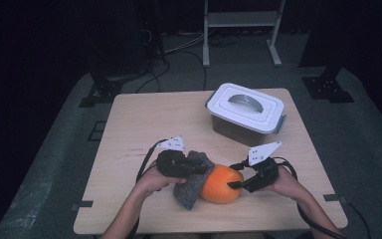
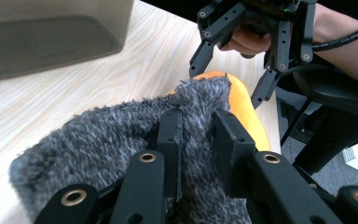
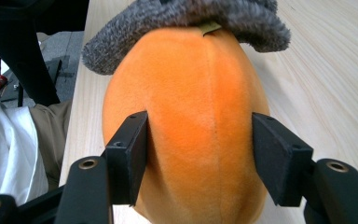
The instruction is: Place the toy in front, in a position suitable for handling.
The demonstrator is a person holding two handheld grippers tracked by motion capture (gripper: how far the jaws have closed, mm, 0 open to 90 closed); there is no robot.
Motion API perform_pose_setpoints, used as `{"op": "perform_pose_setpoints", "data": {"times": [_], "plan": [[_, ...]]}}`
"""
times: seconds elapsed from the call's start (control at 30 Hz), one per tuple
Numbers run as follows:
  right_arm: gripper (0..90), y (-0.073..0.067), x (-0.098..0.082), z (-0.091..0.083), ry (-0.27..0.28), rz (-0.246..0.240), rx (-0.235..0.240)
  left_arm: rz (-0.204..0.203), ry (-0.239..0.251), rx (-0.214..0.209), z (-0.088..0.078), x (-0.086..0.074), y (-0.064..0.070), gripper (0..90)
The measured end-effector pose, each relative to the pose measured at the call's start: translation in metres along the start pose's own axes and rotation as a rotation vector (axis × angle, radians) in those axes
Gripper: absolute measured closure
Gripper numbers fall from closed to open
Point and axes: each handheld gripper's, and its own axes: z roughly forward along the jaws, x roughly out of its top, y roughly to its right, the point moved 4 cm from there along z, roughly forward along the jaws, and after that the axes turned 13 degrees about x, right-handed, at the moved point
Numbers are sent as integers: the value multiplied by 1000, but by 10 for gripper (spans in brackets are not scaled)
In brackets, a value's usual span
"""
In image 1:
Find dark equipment stand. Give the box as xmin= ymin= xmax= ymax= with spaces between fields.
xmin=135 ymin=0 xmax=167 ymax=66

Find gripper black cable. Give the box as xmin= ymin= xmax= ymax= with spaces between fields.
xmin=272 ymin=156 xmax=346 ymax=239
xmin=125 ymin=138 xmax=168 ymax=239

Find orange plush toy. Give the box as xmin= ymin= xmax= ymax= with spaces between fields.
xmin=199 ymin=163 xmax=246 ymax=205

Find thin black floor cable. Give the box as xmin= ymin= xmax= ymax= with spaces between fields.
xmin=344 ymin=198 xmax=372 ymax=239

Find black stand base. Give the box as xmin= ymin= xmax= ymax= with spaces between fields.
xmin=301 ymin=64 xmax=356 ymax=104
xmin=79 ymin=71 xmax=124 ymax=109

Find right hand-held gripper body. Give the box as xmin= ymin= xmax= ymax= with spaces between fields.
xmin=242 ymin=140 xmax=283 ymax=193

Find black floor tape marking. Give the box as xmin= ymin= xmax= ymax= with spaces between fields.
xmin=88 ymin=120 xmax=107 ymax=142

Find black tape strip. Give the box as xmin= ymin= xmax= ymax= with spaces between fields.
xmin=71 ymin=199 xmax=94 ymax=212
xmin=322 ymin=193 xmax=347 ymax=204

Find grey cloth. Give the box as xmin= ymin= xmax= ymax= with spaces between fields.
xmin=173 ymin=149 xmax=217 ymax=211

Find person's right hand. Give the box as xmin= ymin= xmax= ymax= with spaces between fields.
xmin=268 ymin=165 xmax=307 ymax=201

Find pale floor cables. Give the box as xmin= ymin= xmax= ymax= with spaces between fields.
xmin=162 ymin=32 xmax=207 ymax=55

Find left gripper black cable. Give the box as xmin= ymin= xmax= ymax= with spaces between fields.
xmin=125 ymin=138 xmax=168 ymax=239

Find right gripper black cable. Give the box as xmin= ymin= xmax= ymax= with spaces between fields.
xmin=272 ymin=156 xmax=346 ymax=239

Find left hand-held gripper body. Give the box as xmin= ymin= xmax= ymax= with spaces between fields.
xmin=155 ymin=134 xmax=188 ymax=178

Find person's left hand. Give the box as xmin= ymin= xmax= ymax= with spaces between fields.
xmin=134 ymin=161 xmax=187 ymax=197

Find clear grey storage box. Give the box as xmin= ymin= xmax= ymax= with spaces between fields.
xmin=205 ymin=93 xmax=287 ymax=149

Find white metal table frame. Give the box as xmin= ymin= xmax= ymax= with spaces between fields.
xmin=202 ymin=0 xmax=287 ymax=69

